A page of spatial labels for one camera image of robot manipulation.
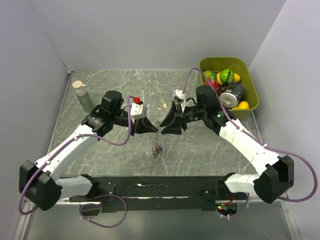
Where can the black tin can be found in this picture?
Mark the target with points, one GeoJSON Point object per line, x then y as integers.
{"type": "Point", "coordinates": [232, 95]}

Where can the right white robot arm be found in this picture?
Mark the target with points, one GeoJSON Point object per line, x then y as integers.
{"type": "Point", "coordinates": [274, 173]}

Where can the red dragon fruit toy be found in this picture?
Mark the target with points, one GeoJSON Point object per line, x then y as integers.
{"type": "Point", "coordinates": [212, 83]}

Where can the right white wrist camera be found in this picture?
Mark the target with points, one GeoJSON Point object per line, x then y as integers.
{"type": "Point", "coordinates": [180, 98]}

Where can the black mounting base plate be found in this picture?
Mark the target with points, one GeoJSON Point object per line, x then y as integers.
{"type": "Point", "coordinates": [149, 193]}

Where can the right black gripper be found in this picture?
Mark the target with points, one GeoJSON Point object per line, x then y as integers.
{"type": "Point", "coordinates": [173, 128]}

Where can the grey bottle with beige cap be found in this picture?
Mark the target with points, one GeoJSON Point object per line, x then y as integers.
{"type": "Point", "coordinates": [83, 96]}

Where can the green lime toy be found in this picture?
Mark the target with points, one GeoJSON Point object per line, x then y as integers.
{"type": "Point", "coordinates": [207, 74]}

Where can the olive green plastic bin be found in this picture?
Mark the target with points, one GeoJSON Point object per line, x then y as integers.
{"type": "Point", "coordinates": [217, 64]}

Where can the green watermelon toy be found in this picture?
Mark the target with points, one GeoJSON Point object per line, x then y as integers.
{"type": "Point", "coordinates": [227, 76]}

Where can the yellow banana toy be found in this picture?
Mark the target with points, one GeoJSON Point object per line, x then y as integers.
{"type": "Point", "coordinates": [243, 105]}

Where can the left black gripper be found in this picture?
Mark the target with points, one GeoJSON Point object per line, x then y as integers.
{"type": "Point", "coordinates": [142, 126]}

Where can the yellow lemon toy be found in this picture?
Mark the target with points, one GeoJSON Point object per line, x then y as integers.
{"type": "Point", "coordinates": [236, 78]}

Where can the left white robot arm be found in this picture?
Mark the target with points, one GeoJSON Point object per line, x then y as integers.
{"type": "Point", "coordinates": [41, 181]}

